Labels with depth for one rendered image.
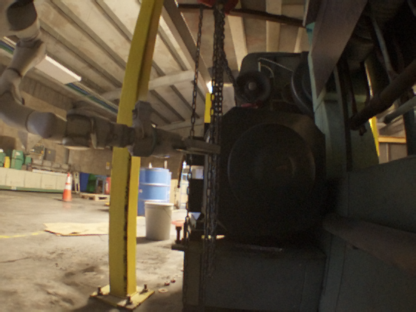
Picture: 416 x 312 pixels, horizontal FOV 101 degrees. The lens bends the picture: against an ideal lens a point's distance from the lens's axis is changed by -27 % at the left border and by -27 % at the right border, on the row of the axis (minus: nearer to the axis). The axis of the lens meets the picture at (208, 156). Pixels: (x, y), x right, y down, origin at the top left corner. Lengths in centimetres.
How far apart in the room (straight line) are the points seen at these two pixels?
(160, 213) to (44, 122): 194
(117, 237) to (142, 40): 95
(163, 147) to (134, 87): 60
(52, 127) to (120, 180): 56
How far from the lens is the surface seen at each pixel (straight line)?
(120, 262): 109
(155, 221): 240
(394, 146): 682
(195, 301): 114
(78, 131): 53
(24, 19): 92
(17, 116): 67
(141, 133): 55
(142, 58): 119
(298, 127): 92
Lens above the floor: 54
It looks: 8 degrees up
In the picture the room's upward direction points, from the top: 3 degrees clockwise
